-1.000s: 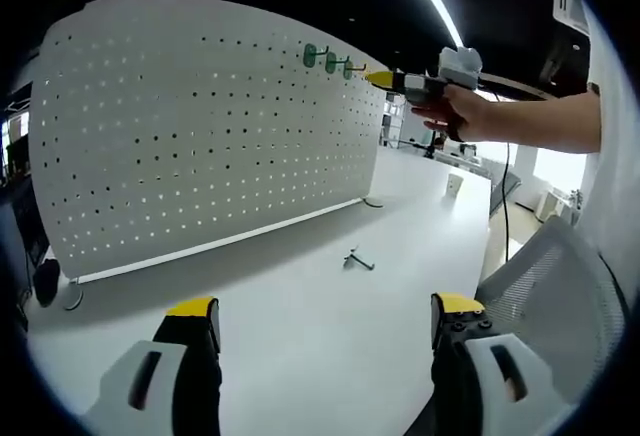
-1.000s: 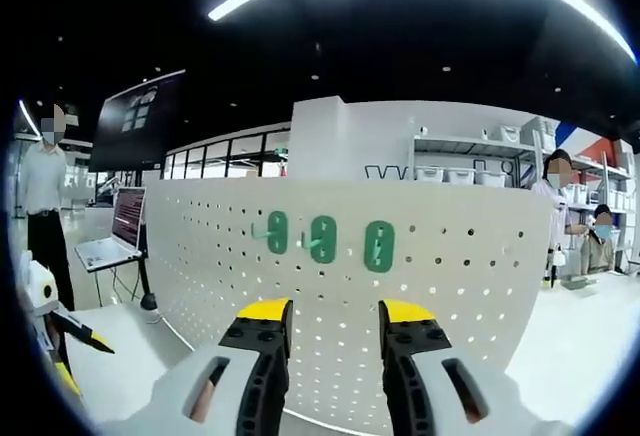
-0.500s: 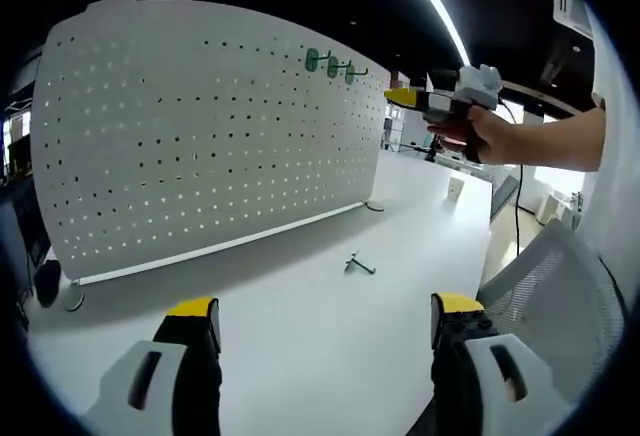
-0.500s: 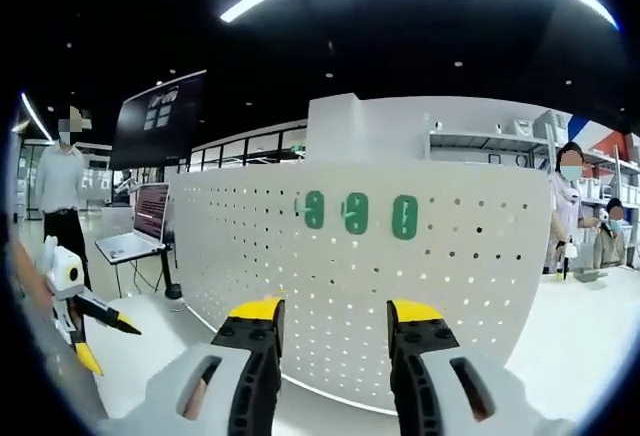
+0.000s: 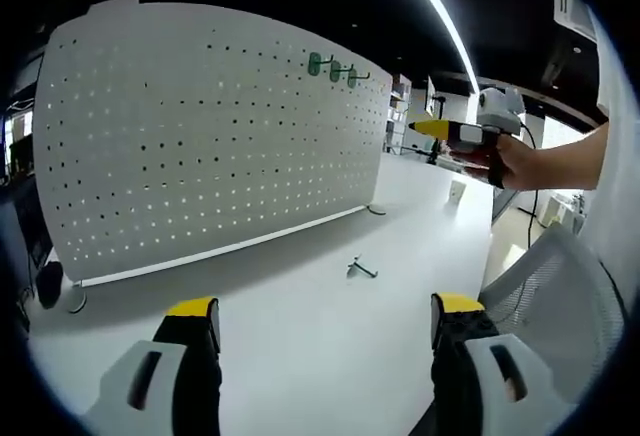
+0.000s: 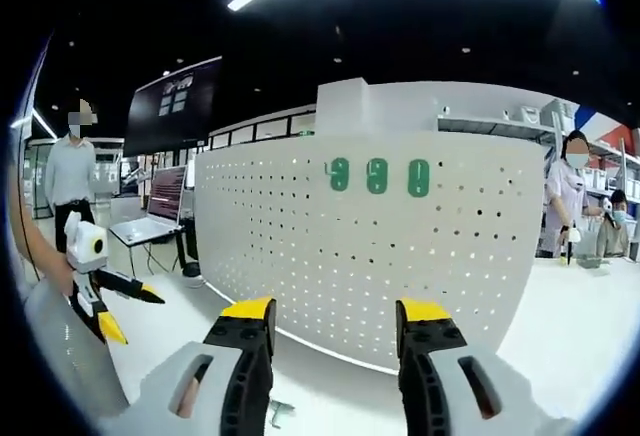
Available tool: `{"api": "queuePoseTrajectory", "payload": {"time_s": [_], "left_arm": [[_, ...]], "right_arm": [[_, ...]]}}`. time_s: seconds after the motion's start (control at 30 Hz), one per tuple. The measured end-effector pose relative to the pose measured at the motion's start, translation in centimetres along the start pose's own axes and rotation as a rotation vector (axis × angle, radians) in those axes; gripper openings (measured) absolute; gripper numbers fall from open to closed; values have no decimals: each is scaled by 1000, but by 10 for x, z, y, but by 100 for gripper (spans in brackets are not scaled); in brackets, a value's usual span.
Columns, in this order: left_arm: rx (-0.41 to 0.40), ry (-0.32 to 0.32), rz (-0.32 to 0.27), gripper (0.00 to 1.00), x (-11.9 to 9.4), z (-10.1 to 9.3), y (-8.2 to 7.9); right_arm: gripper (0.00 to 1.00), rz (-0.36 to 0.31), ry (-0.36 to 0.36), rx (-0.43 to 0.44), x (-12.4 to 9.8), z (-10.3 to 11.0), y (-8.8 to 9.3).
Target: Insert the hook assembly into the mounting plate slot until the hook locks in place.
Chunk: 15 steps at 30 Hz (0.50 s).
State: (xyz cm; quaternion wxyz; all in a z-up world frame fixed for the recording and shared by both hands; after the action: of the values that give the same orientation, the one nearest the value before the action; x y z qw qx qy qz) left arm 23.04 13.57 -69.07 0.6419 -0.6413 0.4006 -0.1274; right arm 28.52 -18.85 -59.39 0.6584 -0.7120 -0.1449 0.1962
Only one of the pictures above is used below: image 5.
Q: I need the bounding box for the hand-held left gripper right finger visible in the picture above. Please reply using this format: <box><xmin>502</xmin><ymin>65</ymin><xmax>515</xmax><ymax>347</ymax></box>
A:
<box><xmin>429</xmin><ymin>291</ymin><xmax>582</xmax><ymax>436</ymax></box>

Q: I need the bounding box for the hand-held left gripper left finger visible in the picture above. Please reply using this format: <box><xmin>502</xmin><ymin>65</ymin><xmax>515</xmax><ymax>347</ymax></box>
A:
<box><xmin>81</xmin><ymin>296</ymin><xmax>224</xmax><ymax>436</ymax></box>

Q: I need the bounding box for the green hook assembly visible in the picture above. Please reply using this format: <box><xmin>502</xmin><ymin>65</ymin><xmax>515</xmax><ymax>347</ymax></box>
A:
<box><xmin>328</xmin><ymin>60</ymin><xmax>355</xmax><ymax>84</ymax></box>
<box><xmin>307</xmin><ymin>51</ymin><xmax>335</xmax><ymax>79</ymax></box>
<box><xmin>346</xmin><ymin>67</ymin><xmax>372</xmax><ymax>90</ymax></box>
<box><xmin>346</xmin><ymin>254</ymin><xmax>380</xmax><ymax>280</ymax></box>

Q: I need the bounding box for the white perforated mounting plate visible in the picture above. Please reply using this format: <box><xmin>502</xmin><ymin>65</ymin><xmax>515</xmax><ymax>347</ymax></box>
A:
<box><xmin>32</xmin><ymin>3</ymin><xmax>394</xmax><ymax>315</ymax></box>

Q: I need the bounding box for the person's right hand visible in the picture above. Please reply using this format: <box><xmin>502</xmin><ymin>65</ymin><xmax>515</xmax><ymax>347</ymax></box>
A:
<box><xmin>447</xmin><ymin>133</ymin><xmax>546</xmax><ymax>191</ymax></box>

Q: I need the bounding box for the black tripod stand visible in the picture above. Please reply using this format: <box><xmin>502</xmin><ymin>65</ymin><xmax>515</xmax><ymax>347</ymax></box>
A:
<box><xmin>423</xmin><ymin>93</ymin><xmax>450</xmax><ymax>165</ymax></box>

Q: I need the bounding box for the long ceiling light strip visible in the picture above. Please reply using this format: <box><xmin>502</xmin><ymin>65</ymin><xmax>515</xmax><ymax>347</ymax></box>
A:
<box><xmin>393</xmin><ymin>0</ymin><xmax>482</xmax><ymax>93</ymax></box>

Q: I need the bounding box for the ceiling air conditioner unit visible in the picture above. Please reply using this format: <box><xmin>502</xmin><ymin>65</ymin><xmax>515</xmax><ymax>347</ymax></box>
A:
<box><xmin>551</xmin><ymin>0</ymin><xmax>601</xmax><ymax>42</ymax></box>

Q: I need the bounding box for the grey mesh office chair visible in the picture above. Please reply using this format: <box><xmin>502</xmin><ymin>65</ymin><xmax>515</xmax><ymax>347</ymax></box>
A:
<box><xmin>482</xmin><ymin>223</ymin><xmax>626</xmax><ymax>407</ymax></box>

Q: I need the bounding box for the black cylindrical container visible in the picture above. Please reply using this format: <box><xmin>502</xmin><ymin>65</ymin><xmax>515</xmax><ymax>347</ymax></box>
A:
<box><xmin>37</xmin><ymin>260</ymin><xmax>64</xmax><ymax>310</ymax></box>

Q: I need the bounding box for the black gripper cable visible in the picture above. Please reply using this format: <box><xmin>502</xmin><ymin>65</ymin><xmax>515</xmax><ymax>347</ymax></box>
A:
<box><xmin>518</xmin><ymin>119</ymin><xmax>545</xmax><ymax>250</ymax></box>

